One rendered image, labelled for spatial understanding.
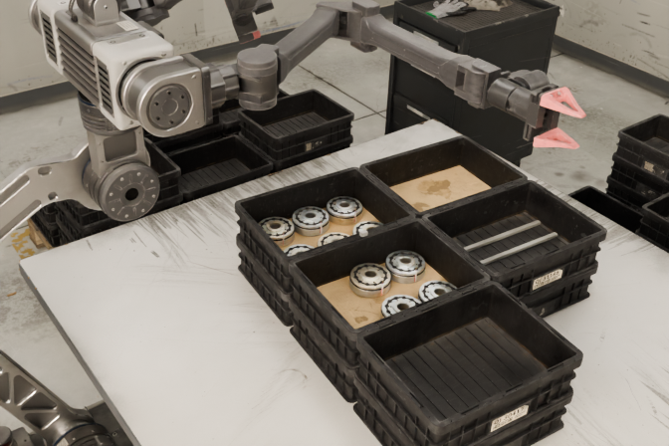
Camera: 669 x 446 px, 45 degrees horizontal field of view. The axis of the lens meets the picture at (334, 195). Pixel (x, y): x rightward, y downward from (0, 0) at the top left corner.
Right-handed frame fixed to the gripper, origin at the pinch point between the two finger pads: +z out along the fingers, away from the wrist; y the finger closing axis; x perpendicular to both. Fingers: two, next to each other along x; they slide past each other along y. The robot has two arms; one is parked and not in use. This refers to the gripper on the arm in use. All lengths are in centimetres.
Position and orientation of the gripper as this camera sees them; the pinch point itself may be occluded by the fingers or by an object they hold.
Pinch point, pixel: (576, 130)
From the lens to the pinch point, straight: 154.1
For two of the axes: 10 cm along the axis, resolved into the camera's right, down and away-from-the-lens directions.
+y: -0.3, 8.4, 5.5
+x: -7.9, 3.2, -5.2
